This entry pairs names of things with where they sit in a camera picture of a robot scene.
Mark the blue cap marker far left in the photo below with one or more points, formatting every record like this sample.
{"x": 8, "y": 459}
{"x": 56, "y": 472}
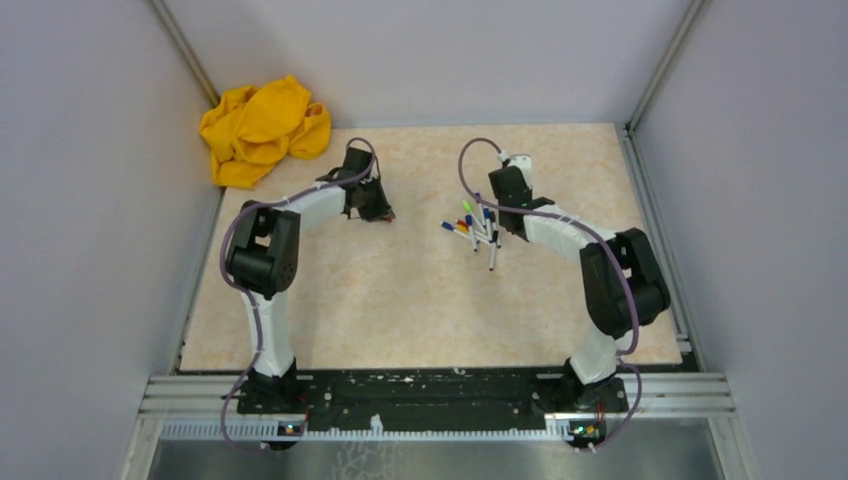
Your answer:
{"x": 451, "y": 228}

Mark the yellow crumpled cloth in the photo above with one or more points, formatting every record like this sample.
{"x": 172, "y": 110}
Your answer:
{"x": 252, "y": 129}

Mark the blue cap marker upper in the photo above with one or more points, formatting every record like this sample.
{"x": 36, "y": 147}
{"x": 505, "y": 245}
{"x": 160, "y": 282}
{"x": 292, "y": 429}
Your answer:
{"x": 481, "y": 207}

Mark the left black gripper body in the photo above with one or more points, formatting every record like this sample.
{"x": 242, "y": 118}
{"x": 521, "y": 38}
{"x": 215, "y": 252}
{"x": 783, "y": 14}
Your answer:
{"x": 373, "y": 205}

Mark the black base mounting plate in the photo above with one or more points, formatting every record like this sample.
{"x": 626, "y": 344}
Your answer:
{"x": 435, "y": 399}

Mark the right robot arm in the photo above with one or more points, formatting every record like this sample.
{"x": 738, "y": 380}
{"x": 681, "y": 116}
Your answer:
{"x": 624, "y": 288}

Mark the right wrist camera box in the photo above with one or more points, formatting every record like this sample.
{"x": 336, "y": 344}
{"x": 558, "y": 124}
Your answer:
{"x": 524, "y": 163}

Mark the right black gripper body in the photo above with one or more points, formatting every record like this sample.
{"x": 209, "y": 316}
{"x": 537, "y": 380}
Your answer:
{"x": 501, "y": 212}

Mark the aluminium front rail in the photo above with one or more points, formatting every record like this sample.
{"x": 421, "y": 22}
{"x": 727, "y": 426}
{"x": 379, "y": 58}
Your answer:
{"x": 202, "y": 408}

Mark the green cap marker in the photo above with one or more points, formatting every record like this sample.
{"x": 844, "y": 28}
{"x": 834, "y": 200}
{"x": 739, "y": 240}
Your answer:
{"x": 476, "y": 220}

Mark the black cap marker upper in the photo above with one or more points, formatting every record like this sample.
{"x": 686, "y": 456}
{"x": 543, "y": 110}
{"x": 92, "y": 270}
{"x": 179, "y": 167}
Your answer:
{"x": 495, "y": 229}

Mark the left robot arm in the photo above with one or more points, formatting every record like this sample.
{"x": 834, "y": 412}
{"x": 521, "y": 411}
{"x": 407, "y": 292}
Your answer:
{"x": 260, "y": 253}

